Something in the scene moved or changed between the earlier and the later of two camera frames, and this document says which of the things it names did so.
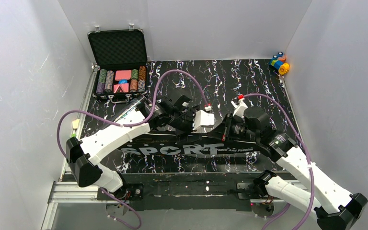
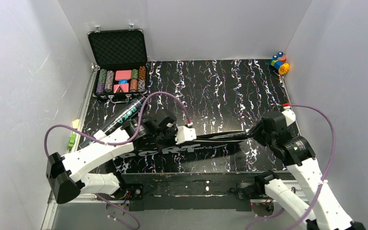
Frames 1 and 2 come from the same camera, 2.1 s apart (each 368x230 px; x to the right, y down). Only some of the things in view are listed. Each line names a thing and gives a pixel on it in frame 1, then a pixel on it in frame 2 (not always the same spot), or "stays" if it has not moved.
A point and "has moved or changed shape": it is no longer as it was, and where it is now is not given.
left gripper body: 186,123 → 170,134
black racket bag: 190,143 has moved or changed shape
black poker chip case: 120,67 stays
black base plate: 187,191 stays
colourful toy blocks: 278,62 stays
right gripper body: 227,126 → 257,132
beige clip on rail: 75,123 stays
